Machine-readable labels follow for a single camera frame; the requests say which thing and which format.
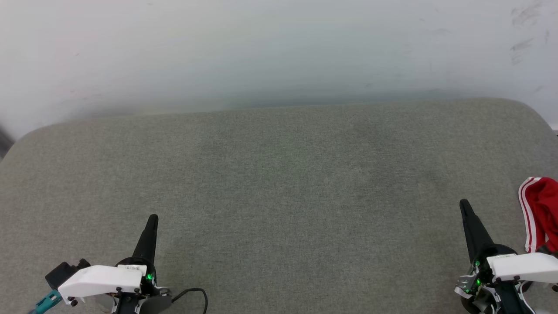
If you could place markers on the grey fabric sofa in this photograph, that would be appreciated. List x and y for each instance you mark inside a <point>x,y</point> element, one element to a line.
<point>279,196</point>

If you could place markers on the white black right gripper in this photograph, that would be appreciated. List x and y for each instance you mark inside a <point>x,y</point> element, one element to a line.
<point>523,267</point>

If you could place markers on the red garment with white sleeves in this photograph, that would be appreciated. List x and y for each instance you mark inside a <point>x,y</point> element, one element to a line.
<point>545,209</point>

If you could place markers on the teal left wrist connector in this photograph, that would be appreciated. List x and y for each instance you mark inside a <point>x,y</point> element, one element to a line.
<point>45,302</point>

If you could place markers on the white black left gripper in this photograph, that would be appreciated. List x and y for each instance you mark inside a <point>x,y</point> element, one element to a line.
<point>100,281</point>

